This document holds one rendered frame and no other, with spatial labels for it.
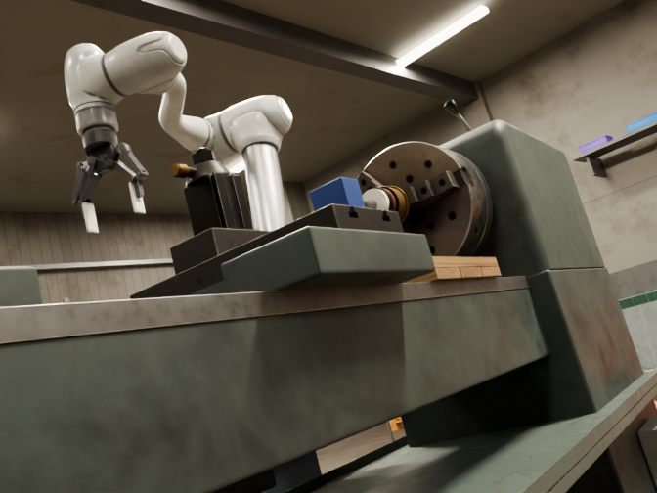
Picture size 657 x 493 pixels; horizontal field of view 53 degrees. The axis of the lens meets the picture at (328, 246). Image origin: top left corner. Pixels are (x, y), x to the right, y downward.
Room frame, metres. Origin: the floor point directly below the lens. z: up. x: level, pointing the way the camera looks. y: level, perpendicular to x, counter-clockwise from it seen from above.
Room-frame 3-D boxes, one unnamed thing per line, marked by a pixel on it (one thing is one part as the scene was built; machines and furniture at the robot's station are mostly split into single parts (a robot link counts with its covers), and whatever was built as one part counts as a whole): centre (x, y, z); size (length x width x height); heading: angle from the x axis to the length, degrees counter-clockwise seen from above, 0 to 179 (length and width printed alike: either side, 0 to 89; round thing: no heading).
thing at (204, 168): (1.06, 0.17, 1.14); 0.08 x 0.08 x 0.03
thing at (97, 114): (1.38, 0.44, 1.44); 0.09 x 0.09 x 0.06
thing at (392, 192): (1.39, -0.15, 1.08); 0.09 x 0.09 x 0.09; 57
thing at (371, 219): (1.02, 0.11, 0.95); 0.43 x 0.18 x 0.04; 57
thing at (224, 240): (1.08, 0.15, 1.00); 0.20 x 0.10 x 0.05; 147
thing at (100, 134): (1.38, 0.44, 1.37); 0.08 x 0.07 x 0.09; 68
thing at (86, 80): (1.38, 0.42, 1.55); 0.13 x 0.11 x 0.16; 73
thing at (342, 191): (1.23, -0.04, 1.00); 0.08 x 0.06 x 0.23; 57
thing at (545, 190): (1.87, -0.43, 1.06); 0.59 x 0.48 x 0.39; 147
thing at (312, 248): (0.99, 0.16, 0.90); 0.53 x 0.30 x 0.06; 57
